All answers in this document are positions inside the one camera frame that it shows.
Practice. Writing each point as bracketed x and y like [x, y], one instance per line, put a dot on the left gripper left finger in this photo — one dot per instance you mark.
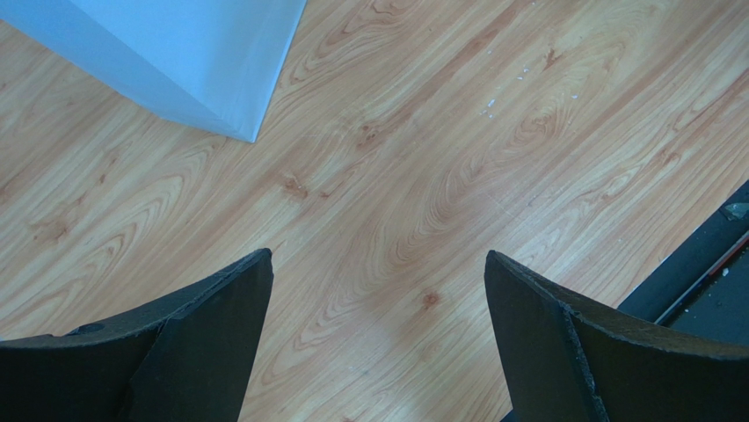
[186, 356]

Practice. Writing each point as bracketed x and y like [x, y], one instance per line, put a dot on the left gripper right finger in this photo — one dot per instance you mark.
[567, 357]

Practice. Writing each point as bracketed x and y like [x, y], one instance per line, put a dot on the white paper bag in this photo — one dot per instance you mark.
[212, 65]

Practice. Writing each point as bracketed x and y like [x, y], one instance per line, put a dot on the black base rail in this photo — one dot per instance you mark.
[702, 287]

